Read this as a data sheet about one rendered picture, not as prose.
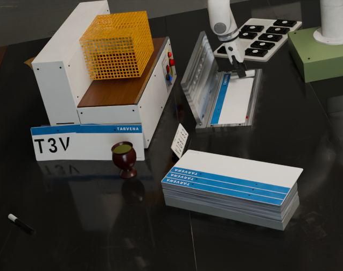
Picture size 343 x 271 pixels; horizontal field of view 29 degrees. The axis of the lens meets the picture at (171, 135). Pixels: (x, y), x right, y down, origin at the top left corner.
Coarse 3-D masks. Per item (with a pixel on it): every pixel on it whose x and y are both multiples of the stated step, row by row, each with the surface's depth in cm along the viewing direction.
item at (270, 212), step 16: (176, 192) 209; (192, 192) 206; (208, 192) 202; (224, 192) 200; (240, 192) 199; (192, 208) 210; (208, 208) 206; (224, 208) 203; (240, 208) 199; (256, 208) 196; (272, 208) 192; (288, 208) 196; (256, 224) 199; (272, 224) 196
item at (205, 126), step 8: (216, 72) 280; (224, 72) 282; (216, 80) 277; (256, 80) 271; (216, 88) 271; (256, 88) 265; (216, 96) 265; (256, 96) 260; (208, 104) 261; (256, 104) 258; (208, 112) 256; (208, 120) 250; (248, 120) 246; (200, 128) 248; (208, 128) 247; (216, 128) 246; (224, 128) 245; (232, 128) 245; (240, 128) 244; (248, 128) 243
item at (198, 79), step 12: (204, 36) 275; (204, 48) 272; (192, 60) 253; (204, 60) 269; (192, 72) 252; (204, 72) 266; (192, 84) 249; (204, 84) 260; (192, 96) 243; (204, 96) 256; (192, 108) 244; (204, 108) 253
